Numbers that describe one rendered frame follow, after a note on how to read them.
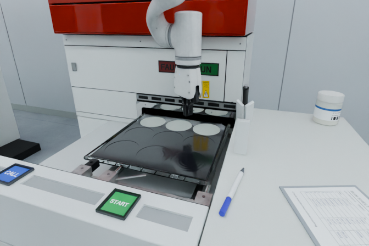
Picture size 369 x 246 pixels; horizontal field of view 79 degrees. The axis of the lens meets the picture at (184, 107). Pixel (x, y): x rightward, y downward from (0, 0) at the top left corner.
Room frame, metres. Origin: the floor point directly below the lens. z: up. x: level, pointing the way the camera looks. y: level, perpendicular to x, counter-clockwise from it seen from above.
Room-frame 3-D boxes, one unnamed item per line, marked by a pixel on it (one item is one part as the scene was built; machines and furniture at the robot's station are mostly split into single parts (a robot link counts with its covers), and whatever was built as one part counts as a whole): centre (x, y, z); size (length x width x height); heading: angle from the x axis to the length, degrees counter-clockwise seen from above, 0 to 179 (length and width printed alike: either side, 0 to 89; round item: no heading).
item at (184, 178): (0.50, 0.11, 0.90); 0.38 x 0.01 x 0.01; 72
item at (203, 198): (0.36, -0.03, 0.89); 0.08 x 0.03 x 0.03; 162
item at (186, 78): (0.73, -0.01, 1.09); 0.10 x 0.07 x 0.11; 36
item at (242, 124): (0.49, -0.14, 1.03); 0.06 x 0.04 x 0.13; 162
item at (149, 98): (0.88, 0.00, 0.96); 0.44 x 0.01 x 0.02; 72
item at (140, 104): (0.87, 0.00, 0.89); 0.44 x 0.02 x 0.10; 72
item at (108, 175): (0.44, 0.20, 0.89); 0.08 x 0.03 x 0.03; 162
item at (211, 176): (0.61, -0.11, 0.90); 0.37 x 0.01 x 0.01; 162
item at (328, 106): (0.66, -0.45, 1.01); 0.07 x 0.07 x 0.10
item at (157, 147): (0.67, 0.06, 0.90); 0.34 x 0.34 x 0.01; 72
